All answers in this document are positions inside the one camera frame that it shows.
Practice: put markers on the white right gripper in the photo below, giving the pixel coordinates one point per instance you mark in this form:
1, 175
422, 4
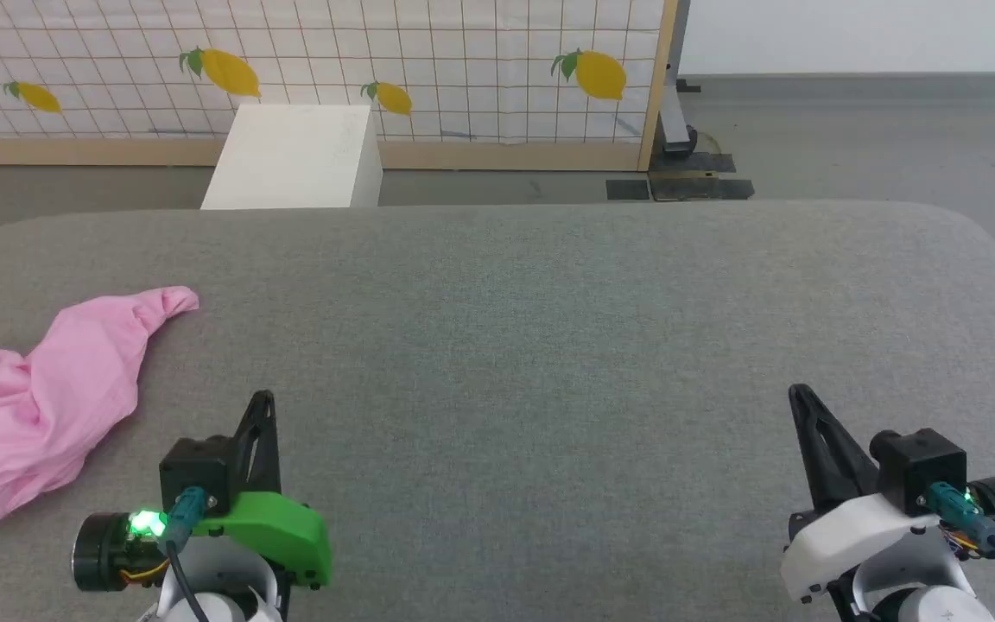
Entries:
852, 536

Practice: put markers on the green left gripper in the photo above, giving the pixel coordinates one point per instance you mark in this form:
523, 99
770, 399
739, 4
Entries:
286, 531

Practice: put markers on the pink cloth garment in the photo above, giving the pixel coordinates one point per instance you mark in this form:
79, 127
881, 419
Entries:
48, 397

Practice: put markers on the white grey left arm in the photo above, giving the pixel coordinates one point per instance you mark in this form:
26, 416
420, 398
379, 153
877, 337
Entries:
221, 583

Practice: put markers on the white grey right arm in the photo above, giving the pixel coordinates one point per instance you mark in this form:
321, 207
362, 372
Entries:
912, 583

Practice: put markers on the grey fabric sofa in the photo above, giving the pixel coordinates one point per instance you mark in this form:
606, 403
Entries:
515, 345

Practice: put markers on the white box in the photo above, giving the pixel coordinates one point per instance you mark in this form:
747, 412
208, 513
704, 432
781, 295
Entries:
290, 160

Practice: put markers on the large black floor mat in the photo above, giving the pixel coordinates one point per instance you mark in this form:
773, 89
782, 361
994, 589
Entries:
700, 188

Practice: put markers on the small black floor mat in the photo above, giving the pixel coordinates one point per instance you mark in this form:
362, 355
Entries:
627, 189

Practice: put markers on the lemon-print grid partition panel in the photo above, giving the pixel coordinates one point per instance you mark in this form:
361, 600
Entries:
497, 155

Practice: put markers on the lemon print grid panel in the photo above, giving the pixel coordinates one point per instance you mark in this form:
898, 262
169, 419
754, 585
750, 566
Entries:
463, 52

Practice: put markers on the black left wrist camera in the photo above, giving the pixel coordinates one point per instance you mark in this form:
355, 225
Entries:
195, 466

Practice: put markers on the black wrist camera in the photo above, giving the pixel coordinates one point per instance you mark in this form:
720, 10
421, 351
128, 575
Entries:
916, 462
195, 466

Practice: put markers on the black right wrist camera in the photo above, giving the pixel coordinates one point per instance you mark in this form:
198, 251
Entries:
916, 462

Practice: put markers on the grey metal stand post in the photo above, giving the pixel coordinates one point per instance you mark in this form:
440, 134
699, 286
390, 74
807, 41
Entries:
677, 112

